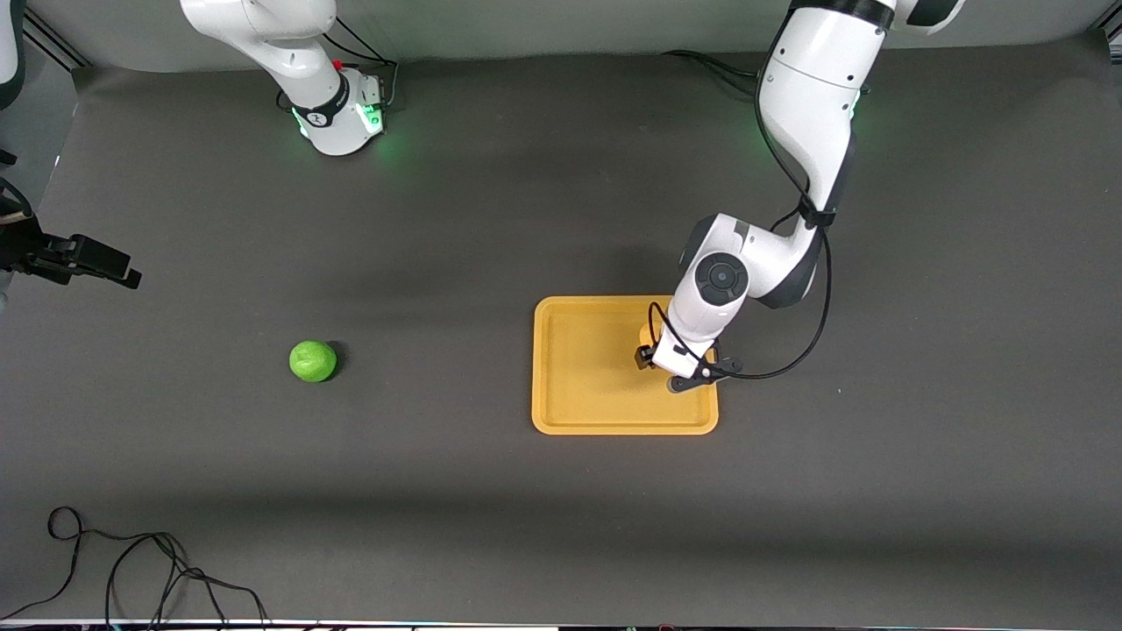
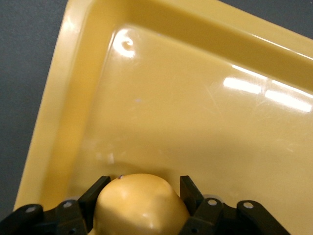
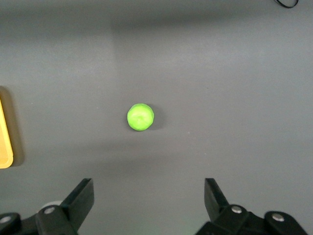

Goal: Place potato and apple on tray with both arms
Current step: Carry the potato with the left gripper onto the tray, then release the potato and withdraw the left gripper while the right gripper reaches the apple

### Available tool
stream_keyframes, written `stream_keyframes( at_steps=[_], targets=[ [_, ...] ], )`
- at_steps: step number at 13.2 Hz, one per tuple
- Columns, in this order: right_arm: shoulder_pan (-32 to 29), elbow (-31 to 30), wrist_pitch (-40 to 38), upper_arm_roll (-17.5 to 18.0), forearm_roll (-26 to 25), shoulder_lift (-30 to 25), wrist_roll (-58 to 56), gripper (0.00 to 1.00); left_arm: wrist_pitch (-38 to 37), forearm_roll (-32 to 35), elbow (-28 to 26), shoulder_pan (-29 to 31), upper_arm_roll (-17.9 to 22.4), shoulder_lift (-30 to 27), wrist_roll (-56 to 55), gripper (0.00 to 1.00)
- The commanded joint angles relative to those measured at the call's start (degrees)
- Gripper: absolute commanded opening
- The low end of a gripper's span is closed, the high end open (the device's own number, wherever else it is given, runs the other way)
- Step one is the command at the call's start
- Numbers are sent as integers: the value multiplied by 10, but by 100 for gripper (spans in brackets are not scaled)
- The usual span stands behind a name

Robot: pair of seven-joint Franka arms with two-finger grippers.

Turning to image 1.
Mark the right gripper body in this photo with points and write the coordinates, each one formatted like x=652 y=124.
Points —
x=46 y=252

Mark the yellow potato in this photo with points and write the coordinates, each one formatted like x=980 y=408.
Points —
x=649 y=335

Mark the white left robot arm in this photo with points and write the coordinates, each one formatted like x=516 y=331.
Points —
x=806 y=88

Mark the yellow plastic tray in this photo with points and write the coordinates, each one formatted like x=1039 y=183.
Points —
x=596 y=386

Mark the dark grey table mat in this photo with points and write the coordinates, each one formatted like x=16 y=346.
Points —
x=438 y=202

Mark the metal frame rail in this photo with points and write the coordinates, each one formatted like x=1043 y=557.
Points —
x=57 y=39
x=1113 y=35

